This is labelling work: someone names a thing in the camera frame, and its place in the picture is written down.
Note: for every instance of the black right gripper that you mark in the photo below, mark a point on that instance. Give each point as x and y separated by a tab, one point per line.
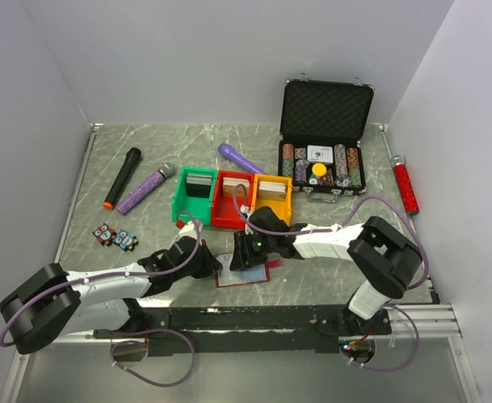
241	259

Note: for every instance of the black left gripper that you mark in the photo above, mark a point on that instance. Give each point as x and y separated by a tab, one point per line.
210	264

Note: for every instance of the red leather card holder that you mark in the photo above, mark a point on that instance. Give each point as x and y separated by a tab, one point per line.
258	274

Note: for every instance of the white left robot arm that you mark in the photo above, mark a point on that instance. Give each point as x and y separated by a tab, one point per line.
54	302

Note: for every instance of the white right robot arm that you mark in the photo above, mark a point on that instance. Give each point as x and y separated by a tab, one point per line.
387	259

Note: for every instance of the green plastic card bin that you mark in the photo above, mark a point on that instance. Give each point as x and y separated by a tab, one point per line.
194	193

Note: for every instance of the red plastic card bin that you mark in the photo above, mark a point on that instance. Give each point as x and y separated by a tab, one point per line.
224	214

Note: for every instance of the yellow plastic card bin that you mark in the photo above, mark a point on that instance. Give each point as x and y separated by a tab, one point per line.
275	192

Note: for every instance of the blue owl card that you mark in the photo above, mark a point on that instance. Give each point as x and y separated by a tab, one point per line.
125	240

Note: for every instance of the red owl card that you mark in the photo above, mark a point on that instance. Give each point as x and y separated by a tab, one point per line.
104	234

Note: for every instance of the white playing card deck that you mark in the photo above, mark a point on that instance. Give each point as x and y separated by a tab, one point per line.
320	154

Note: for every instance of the purple glitter toy microphone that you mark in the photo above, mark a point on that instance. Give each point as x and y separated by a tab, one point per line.
153	181

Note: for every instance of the purple plastic toy microphone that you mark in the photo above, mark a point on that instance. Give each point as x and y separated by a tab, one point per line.
228	152

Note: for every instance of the yellow poker dealer chip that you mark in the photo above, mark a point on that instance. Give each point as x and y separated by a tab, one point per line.
319	169

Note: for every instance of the black toy microphone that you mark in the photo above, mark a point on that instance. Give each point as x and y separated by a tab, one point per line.
129	166

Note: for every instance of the black poker chip case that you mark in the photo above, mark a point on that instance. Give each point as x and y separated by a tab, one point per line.
325	113

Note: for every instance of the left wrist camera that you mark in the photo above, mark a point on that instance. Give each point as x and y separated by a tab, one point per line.
190	229

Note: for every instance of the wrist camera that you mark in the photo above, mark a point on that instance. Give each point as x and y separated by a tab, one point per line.
245	213
190	229

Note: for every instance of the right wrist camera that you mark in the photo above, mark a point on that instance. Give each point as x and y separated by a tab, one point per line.
245	213

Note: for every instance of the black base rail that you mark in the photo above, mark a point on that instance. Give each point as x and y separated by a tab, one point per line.
236	329

